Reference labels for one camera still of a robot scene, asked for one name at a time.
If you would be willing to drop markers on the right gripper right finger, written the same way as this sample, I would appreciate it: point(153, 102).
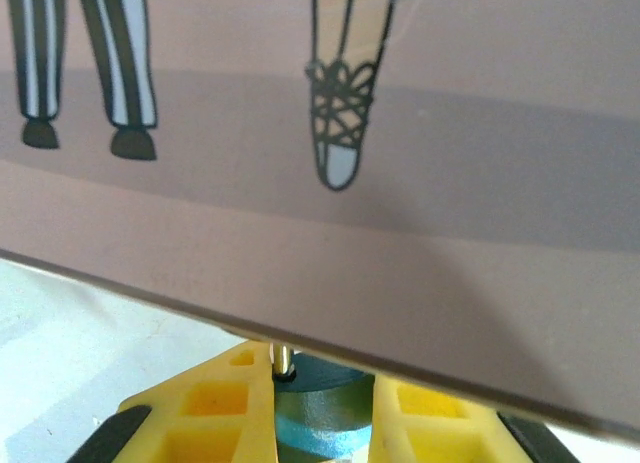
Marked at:
point(440, 423)

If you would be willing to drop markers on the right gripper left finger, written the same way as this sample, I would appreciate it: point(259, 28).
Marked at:
point(200, 418)

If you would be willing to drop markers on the small blue padlock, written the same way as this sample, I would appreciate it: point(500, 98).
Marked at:
point(320, 423)

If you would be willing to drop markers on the pink cartoon couple tin box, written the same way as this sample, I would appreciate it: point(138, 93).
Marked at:
point(320, 208)

